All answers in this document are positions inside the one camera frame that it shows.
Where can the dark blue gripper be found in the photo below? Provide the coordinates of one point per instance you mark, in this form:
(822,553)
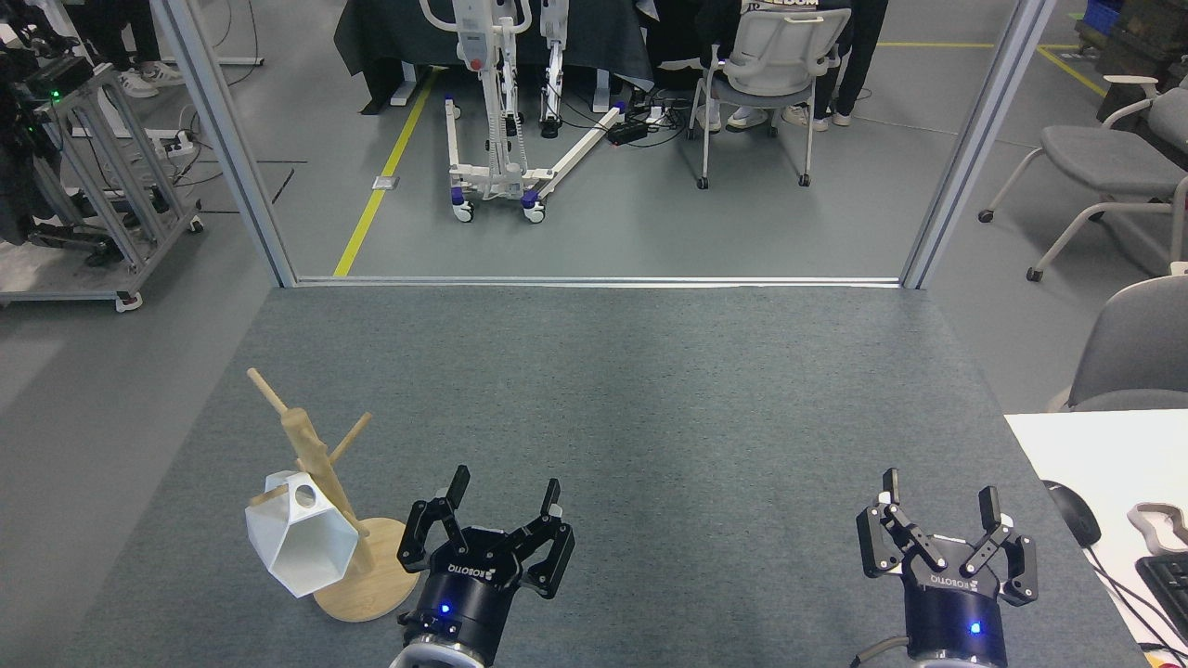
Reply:
(464,594)
(961,608)

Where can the white faceted cup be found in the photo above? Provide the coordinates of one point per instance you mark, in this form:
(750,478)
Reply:
(302,543)

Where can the wooden cup rack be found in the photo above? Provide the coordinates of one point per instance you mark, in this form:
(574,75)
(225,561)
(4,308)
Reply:
(385,584)

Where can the dark storage crate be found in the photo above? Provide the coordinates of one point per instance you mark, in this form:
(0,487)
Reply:
(1151,37)

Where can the black computer mouse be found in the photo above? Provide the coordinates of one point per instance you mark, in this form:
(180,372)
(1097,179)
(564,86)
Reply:
(1077,515)

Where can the white desk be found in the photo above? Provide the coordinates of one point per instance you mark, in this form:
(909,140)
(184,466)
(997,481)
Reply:
(1114,455)

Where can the black keyboard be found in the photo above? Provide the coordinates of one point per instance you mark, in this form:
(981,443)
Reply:
(1169,584)

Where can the grey chair backrest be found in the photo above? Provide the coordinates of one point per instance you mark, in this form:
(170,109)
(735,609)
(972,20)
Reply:
(1142,353)

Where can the white wheeled stand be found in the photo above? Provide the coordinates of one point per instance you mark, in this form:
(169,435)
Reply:
(501,176)

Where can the silver floor socket plate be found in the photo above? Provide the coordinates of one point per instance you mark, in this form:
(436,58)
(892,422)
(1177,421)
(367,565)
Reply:
(385,183)

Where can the black power strip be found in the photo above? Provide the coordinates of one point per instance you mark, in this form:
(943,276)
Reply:
(627,132)

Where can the seated person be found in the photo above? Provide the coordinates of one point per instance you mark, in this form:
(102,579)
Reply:
(742,118)

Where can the white power strip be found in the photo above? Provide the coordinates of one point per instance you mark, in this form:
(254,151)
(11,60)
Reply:
(181,142)

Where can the standing person by chair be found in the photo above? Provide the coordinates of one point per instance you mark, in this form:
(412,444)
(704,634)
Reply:
(858,46)

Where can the black draped table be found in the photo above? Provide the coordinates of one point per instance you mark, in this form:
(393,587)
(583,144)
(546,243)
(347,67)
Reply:
(390,37)

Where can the white office chair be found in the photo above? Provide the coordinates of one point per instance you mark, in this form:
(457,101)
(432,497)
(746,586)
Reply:
(789,46)

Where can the blue crate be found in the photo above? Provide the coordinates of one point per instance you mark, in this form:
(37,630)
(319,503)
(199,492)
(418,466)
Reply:
(1103,13)

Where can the person with white shoes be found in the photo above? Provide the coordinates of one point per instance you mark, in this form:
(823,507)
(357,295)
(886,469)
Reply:
(139,85)

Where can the black device with green light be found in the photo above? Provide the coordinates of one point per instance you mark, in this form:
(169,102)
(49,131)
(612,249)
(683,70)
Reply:
(19,186)

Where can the silver table edge rail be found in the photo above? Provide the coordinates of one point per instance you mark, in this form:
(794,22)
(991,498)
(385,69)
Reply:
(464,280)

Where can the silver post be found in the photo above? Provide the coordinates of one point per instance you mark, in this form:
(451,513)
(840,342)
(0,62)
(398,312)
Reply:
(976,139)
(235,158)

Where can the grey chair with white frame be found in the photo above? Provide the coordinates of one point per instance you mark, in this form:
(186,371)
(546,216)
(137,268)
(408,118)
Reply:
(1095,158)

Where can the aluminium frame cart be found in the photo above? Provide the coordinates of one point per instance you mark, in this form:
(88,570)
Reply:
(46,269)

